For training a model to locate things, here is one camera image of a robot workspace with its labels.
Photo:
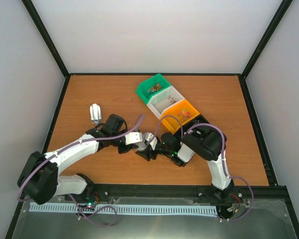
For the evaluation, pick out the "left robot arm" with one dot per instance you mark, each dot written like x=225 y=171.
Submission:
x=41 y=177

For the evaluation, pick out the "white plastic bin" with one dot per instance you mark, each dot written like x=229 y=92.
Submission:
x=164 y=100

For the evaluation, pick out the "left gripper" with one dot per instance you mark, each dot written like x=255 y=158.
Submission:
x=123 y=150

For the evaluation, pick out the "yellow plastic bin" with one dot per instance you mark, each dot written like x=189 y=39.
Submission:
x=178 y=114

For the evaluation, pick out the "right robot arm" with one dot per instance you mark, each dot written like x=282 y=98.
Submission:
x=202 y=139

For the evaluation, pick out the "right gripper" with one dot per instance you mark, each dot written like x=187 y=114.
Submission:
x=146 y=155

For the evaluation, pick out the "metal scoop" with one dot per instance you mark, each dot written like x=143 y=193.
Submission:
x=95 y=114

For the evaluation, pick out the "white round lid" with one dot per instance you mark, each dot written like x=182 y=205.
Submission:
x=141 y=146

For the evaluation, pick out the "black plastic bin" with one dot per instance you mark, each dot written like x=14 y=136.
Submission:
x=189 y=123

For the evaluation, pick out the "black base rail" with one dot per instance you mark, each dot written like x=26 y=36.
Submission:
x=201 y=194

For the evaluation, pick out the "light blue cable duct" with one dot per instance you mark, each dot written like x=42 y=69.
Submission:
x=130 y=210

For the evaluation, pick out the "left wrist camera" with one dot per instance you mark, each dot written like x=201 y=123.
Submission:
x=133 y=138

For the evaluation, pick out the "green plastic bin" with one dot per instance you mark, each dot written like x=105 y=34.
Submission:
x=150 y=87

